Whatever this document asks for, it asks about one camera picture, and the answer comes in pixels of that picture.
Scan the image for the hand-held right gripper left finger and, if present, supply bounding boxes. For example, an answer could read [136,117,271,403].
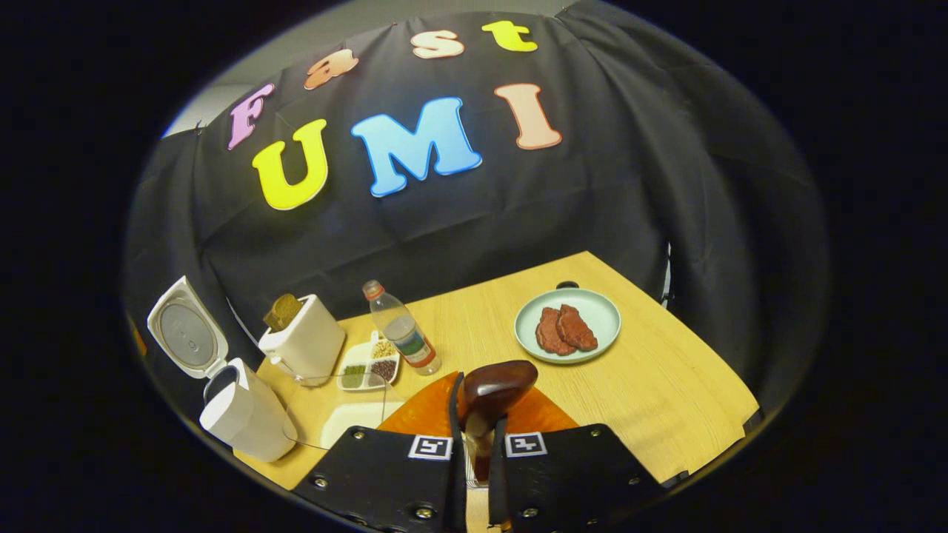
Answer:
[291,370,469,533]

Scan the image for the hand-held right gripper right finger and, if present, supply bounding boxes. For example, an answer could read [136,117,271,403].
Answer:
[489,385,665,533]

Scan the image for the white rice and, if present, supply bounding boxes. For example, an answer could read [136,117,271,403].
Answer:
[320,400,404,450]

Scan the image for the dark wooden spoon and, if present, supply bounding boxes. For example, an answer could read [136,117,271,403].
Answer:
[459,361,539,487]

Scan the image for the white rice cooker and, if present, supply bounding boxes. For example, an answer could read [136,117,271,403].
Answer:
[147,276,298,463]

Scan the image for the white divided grain dish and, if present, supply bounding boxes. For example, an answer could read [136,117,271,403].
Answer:
[337,331,402,392]

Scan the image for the red steak piece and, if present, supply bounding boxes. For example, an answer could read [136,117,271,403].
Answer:
[557,304,598,352]
[535,307,577,357]

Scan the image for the clear plastic water bottle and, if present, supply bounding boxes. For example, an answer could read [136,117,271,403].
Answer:
[362,280,442,376]

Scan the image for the white toaster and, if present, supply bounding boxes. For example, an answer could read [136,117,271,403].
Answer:
[258,295,347,387]

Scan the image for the pale green plate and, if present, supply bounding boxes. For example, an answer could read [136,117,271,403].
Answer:
[514,288,621,365]

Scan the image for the brown toast slice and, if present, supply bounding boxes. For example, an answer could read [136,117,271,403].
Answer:
[263,293,303,332]

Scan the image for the black backdrop cloth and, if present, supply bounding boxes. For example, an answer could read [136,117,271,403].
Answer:
[122,0,830,419]

